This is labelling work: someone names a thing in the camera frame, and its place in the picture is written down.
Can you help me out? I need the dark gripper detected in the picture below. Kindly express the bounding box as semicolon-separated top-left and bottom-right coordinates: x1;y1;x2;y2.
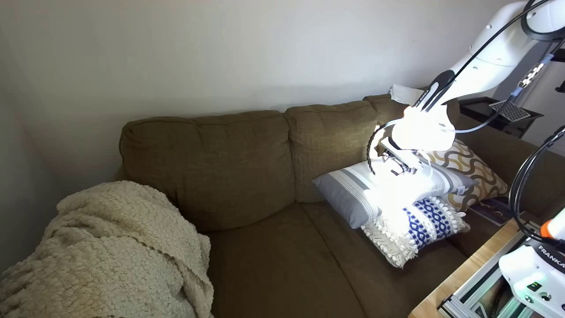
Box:
379;137;424;177

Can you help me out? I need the white robot base unit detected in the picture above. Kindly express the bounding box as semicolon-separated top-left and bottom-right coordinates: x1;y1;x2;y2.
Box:
499;209;565;318

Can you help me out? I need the grey striped pillow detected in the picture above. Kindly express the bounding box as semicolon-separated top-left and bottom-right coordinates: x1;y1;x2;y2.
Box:
313;160;479;230

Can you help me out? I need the blue white fringed pillow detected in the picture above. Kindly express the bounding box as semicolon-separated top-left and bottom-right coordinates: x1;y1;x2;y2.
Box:
359;193;474;271

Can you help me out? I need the brown wave patterned pillow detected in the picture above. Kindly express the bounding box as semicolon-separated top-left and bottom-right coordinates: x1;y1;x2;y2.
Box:
426;138;511;213

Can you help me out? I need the black side table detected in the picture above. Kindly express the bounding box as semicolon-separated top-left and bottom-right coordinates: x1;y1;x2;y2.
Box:
458;96;544;140

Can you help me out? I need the light wooden table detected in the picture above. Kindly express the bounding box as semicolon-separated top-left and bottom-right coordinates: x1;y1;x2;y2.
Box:
409;218;536;318

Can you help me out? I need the brown fabric sofa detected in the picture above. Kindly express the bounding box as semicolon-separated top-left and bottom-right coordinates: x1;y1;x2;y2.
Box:
117;94;565;318

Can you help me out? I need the cream knitted blanket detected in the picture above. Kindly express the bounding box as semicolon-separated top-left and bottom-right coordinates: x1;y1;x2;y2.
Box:
0;179;216;318

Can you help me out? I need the black cable bundle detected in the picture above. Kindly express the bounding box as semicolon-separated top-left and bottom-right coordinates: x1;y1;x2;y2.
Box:
507;124;565;241

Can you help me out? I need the metal frame rail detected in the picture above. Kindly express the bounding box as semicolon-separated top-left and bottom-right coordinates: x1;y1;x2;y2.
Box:
440;255;532;318

